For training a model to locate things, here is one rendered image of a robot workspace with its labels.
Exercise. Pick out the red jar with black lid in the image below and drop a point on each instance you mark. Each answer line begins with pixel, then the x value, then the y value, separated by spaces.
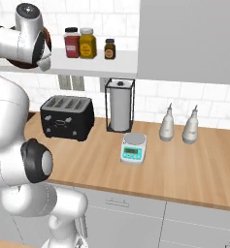
pixel 72 43

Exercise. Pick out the grey drawer front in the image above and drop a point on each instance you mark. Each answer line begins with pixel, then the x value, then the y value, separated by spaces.
pixel 203 218
pixel 132 203

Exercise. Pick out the white paper towel roll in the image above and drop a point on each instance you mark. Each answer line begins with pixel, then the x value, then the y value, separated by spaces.
pixel 120 106

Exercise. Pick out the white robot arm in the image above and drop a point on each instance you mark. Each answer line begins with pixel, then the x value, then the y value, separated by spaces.
pixel 6 109

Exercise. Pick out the grey wall cabinet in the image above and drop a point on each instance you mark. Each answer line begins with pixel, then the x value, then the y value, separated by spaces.
pixel 190 38

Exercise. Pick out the yellow jar with white lid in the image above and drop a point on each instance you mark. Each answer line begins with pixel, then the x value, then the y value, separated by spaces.
pixel 87 43

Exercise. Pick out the small brown jar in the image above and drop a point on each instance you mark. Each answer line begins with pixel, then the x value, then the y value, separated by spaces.
pixel 109 50

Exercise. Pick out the white wall shelf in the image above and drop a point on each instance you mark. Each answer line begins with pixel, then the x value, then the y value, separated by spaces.
pixel 93 64

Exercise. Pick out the white oil bottle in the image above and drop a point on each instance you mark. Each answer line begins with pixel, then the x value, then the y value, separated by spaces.
pixel 190 129
pixel 167 126

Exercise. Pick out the black four-slot toaster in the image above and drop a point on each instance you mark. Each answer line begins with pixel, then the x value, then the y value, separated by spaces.
pixel 68 117

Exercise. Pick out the dark brown round plate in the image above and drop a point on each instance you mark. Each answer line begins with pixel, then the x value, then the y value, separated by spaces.
pixel 48 38

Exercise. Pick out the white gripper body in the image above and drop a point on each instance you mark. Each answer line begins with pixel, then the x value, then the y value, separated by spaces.
pixel 45 62

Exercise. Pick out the teal kitchen scale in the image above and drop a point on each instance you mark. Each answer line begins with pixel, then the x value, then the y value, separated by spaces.
pixel 134 150

